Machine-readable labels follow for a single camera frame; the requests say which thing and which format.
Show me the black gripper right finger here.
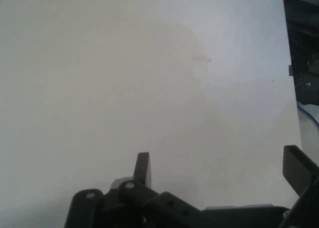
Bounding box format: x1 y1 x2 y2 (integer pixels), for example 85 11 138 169
279 145 319 228

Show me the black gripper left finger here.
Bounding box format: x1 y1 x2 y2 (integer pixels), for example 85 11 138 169
63 152 207 228

